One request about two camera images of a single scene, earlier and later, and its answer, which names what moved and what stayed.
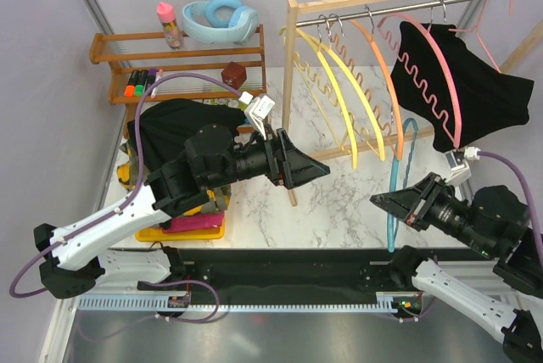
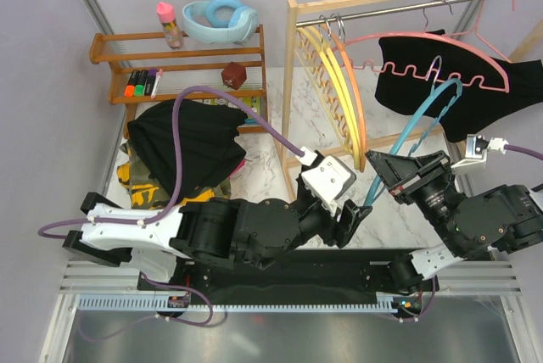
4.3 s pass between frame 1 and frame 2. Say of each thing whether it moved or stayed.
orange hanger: moved
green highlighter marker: stayed
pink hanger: moved
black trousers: stayed
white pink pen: stayed
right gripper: moved
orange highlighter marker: stayed
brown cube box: stayed
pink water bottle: stayed
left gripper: moved
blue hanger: moved
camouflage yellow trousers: stayed
